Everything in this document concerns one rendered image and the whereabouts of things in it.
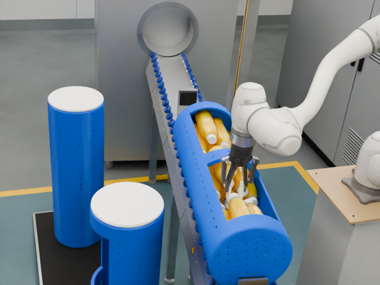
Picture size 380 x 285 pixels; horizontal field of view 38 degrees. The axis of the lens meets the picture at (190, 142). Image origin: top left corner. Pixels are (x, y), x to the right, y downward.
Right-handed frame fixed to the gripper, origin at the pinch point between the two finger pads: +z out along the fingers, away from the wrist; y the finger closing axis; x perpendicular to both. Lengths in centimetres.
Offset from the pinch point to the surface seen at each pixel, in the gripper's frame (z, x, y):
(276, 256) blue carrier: 9.3, 23.7, -9.9
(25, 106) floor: 121, -295, 104
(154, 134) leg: 78, -173, 6
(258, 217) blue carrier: -3.5, 18.9, -3.0
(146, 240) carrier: 24.5, -4.2, 29.8
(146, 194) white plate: 16.5, -21.5, 28.6
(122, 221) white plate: 16.5, -5.5, 38.6
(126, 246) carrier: 26.1, -2.8, 37.2
